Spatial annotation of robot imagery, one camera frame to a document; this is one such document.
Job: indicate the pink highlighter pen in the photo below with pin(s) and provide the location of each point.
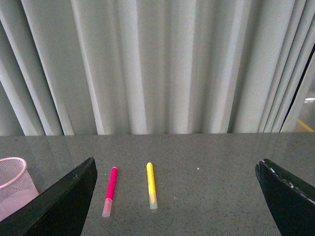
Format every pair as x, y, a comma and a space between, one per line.
110, 193

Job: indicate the pink mesh pen cup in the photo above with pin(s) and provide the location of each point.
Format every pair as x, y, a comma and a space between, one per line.
16, 186

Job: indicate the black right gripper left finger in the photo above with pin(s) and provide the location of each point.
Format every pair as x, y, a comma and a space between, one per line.
61, 210

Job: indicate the white pleated curtain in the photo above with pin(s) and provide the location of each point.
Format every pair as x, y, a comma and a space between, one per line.
74, 67

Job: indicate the yellow highlighter pen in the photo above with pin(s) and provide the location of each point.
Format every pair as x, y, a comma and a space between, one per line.
151, 186

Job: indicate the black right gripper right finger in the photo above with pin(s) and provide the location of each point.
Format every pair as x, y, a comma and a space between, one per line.
290, 200

